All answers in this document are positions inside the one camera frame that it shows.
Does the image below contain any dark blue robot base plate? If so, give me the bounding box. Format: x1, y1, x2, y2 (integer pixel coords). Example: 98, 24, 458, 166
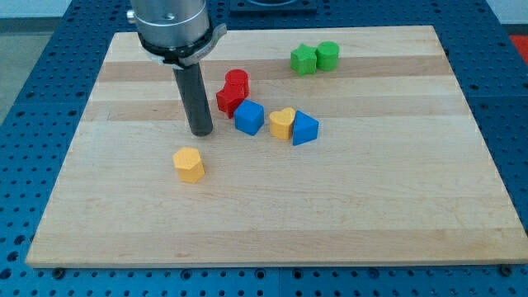
228, 0, 318, 14

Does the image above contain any red cylinder block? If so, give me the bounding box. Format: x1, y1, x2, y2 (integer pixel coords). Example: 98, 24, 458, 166
224, 68, 249, 97

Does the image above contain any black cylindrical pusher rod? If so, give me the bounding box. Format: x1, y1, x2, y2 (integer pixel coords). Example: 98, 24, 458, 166
172, 64, 214, 137

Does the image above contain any blue triangle block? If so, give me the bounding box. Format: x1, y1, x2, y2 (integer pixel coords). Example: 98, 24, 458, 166
292, 111, 319, 146

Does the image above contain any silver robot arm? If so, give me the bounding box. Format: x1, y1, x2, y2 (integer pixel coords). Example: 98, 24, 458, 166
126, 0, 227, 136

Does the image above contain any yellow hexagon block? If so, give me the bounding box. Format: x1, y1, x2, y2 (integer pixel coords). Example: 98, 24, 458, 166
172, 147, 205, 183

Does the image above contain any green cylinder block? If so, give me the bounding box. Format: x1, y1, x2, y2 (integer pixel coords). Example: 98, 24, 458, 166
316, 41, 340, 71

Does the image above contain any blue cube block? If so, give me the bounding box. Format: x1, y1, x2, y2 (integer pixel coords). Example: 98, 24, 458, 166
234, 100, 264, 136

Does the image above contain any green star block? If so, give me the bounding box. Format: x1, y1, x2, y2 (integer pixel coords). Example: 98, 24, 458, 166
290, 44, 317, 76

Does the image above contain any red star block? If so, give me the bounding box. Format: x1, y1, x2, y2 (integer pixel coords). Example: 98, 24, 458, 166
216, 83, 247, 119

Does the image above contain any wooden board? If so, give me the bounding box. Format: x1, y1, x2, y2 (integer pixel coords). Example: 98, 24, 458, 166
26, 26, 527, 268

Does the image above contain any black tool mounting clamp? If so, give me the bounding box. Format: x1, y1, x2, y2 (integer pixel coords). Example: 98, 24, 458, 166
138, 23, 227, 69

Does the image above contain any yellow heart block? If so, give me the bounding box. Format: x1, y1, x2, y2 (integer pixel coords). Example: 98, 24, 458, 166
269, 107, 295, 140

